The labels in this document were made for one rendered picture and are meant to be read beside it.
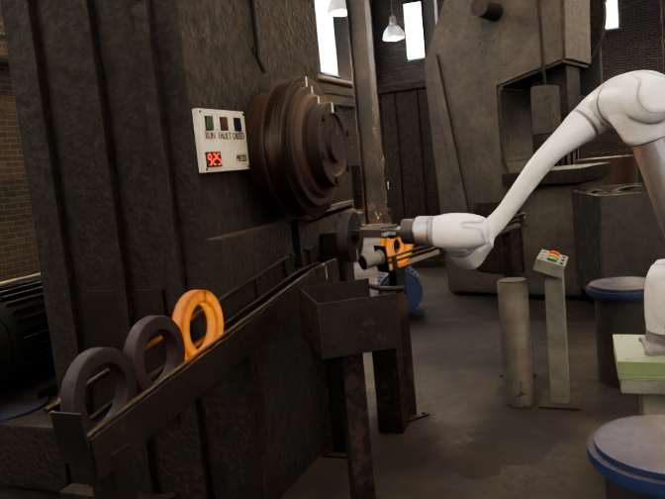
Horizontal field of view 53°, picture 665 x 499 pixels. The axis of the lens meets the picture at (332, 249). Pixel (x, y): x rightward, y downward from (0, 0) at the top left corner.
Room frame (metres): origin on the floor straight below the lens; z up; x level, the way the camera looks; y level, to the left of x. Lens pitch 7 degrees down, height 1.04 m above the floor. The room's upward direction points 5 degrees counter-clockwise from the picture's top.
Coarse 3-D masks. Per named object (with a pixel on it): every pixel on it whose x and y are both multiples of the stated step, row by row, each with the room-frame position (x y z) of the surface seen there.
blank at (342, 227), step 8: (344, 216) 1.99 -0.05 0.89; (352, 216) 2.00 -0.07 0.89; (344, 224) 1.96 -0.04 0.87; (352, 224) 2.00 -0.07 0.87; (360, 224) 2.06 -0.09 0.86; (336, 232) 1.96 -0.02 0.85; (344, 232) 1.95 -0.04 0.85; (336, 240) 1.96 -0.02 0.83; (344, 240) 1.95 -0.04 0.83; (352, 240) 2.05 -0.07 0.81; (360, 240) 2.06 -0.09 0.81; (344, 248) 1.95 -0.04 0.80; (352, 248) 1.99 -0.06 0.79; (360, 248) 2.05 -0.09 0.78; (344, 256) 1.97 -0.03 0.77; (352, 256) 1.99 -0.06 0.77
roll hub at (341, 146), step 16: (320, 112) 2.16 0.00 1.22; (336, 112) 2.28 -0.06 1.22; (320, 128) 2.14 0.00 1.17; (336, 128) 2.25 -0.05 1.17; (320, 144) 2.13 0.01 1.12; (336, 144) 2.24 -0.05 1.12; (320, 160) 2.13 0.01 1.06; (336, 160) 2.23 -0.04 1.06; (320, 176) 2.17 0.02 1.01; (336, 176) 2.23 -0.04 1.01
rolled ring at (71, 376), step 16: (96, 352) 1.28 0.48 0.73; (112, 352) 1.31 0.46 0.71; (80, 368) 1.23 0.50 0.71; (112, 368) 1.34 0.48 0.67; (128, 368) 1.35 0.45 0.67; (64, 384) 1.22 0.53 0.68; (80, 384) 1.23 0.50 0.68; (128, 384) 1.35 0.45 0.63; (64, 400) 1.21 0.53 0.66; (80, 400) 1.22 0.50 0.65; (128, 400) 1.34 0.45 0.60
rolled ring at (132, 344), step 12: (144, 324) 1.42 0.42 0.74; (156, 324) 1.45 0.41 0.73; (168, 324) 1.49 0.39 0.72; (132, 336) 1.40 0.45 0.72; (144, 336) 1.41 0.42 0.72; (168, 336) 1.50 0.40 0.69; (180, 336) 1.53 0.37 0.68; (132, 348) 1.38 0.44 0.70; (144, 348) 1.41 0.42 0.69; (168, 348) 1.52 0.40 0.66; (180, 348) 1.52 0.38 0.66; (132, 360) 1.37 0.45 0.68; (168, 360) 1.51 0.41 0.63; (180, 360) 1.52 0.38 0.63; (144, 372) 1.40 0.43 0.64; (144, 384) 1.39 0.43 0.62
